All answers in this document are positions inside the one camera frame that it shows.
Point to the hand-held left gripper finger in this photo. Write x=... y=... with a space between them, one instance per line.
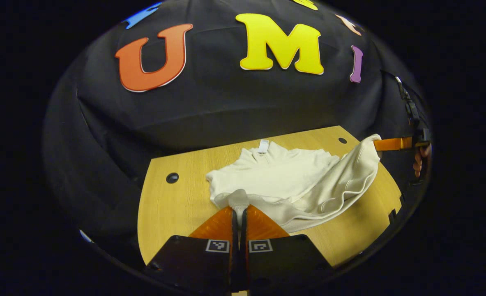
x=234 y=255
x=244 y=255

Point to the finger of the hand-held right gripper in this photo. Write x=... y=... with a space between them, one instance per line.
x=392 y=144

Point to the cream white sweater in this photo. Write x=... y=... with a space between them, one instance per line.
x=284 y=176

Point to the black backdrop cloth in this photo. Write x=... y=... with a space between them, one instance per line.
x=226 y=107

